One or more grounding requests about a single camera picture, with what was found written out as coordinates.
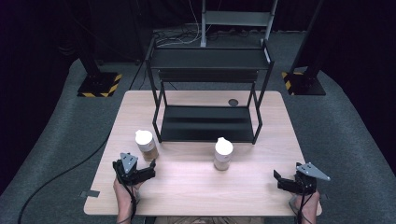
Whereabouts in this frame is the black stand with striped base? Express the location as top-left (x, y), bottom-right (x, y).
top-left (64, 0), bottom-right (123, 98)
top-left (281, 0), bottom-right (328, 97)

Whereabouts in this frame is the thick black floor cable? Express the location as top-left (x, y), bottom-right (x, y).
top-left (17, 133), bottom-right (112, 224)

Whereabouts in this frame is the person's right hand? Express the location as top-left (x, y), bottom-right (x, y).
top-left (293, 189), bottom-right (321, 217)

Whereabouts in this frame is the hand-held gripper cable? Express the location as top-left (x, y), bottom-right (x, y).
top-left (115, 175), bottom-right (140, 224)
top-left (291, 186), bottom-right (314, 224)

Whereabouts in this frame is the black metal two-tier shelf rack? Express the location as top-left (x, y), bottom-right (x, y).
top-left (144, 36), bottom-right (276, 146)

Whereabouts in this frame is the tangle of cables on floor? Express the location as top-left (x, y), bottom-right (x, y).
top-left (151, 0), bottom-right (265, 48)

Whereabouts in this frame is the thin black floor cable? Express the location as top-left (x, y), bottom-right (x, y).
top-left (128, 59), bottom-right (148, 91)

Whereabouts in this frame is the person's left hand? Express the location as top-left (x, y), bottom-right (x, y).
top-left (112, 178), bottom-right (143, 209)

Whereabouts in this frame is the white-lidded jar with brown powder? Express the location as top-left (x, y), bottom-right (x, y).
top-left (134, 129), bottom-right (160, 162)

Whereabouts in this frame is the left hand-held gripper cable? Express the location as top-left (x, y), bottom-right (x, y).
top-left (115, 175), bottom-right (140, 224)

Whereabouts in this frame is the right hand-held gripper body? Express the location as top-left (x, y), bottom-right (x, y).
top-left (291, 161), bottom-right (332, 197)

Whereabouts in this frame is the white-lidded jar with pale powder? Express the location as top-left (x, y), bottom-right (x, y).
top-left (213, 136), bottom-right (234, 172)

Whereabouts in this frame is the grey metal frame stand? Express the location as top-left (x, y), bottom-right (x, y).
top-left (199, 0), bottom-right (279, 49)

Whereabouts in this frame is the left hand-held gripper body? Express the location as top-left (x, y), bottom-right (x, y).
top-left (112, 151), bottom-right (149, 187)

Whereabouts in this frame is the right hand-held gripper cable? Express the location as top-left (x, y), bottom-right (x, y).
top-left (291, 186), bottom-right (314, 224)

